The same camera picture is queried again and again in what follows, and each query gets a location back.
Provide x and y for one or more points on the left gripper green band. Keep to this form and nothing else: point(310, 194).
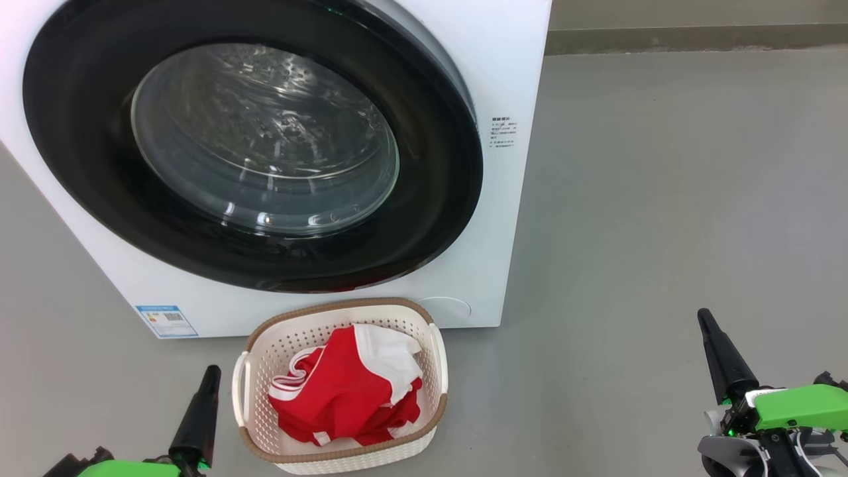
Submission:
point(132, 469)

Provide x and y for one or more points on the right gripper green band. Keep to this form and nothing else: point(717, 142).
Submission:
point(801, 407)

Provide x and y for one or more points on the dark round glass washer door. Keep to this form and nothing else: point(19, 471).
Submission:
point(265, 132)

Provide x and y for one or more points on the cream perforated basket brown rim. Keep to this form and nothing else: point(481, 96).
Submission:
point(278, 344)

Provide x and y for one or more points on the white front-load washing machine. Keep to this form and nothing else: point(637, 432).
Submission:
point(503, 232)

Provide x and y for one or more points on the blue energy label sticker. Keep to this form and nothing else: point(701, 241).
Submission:
point(167, 321)

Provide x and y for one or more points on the round white filter cover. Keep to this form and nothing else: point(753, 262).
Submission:
point(450, 310)

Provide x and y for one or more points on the black printed text sticker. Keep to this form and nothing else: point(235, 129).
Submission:
point(503, 132)

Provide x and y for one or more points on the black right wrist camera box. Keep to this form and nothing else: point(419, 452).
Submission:
point(831, 382)

